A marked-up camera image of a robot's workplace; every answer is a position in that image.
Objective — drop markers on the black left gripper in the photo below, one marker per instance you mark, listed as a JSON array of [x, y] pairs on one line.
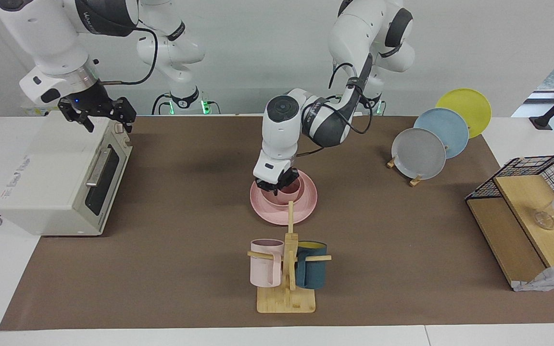
[[279, 182]]

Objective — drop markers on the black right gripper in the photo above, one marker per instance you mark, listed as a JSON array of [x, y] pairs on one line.
[[89, 101]]

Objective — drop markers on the pink bowl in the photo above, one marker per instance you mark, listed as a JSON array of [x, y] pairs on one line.
[[268, 198]]

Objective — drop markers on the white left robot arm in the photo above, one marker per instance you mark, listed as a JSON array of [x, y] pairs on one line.
[[282, 129]]

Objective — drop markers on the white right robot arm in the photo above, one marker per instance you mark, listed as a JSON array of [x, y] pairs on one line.
[[51, 43]]

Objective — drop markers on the pink plate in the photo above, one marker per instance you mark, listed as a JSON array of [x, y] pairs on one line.
[[267, 214]]

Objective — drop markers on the white toaster oven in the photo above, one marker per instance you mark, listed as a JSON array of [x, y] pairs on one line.
[[51, 168]]

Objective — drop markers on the light pink mug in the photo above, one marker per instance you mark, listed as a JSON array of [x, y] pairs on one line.
[[262, 269]]

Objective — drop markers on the dark teal mug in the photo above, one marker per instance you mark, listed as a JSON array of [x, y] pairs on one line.
[[313, 274]]

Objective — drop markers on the wooden mug tree stand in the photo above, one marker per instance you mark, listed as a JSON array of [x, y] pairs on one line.
[[286, 300]]

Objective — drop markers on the brown table mat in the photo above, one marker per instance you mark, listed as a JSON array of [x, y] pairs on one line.
[[161, 278]]

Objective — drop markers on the wooden plate rack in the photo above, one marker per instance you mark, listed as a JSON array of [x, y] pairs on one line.
[[415, 181]]

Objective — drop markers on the grey plate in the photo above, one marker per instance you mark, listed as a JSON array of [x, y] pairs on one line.
[[417, 154]]

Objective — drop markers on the light blue plate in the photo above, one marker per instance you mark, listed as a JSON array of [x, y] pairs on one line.
[[445, 129]]

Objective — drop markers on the yellow plate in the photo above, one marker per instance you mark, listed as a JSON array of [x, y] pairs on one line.
[[467, 108]]

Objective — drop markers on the wooden stepped shelf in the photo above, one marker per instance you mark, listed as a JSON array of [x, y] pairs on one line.
[[503, 235]]

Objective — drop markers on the clear glass cup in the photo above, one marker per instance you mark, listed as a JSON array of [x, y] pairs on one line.
[[544, 218]]

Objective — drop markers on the white wall socket box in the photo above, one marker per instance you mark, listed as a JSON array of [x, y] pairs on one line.
[[34, 110]]

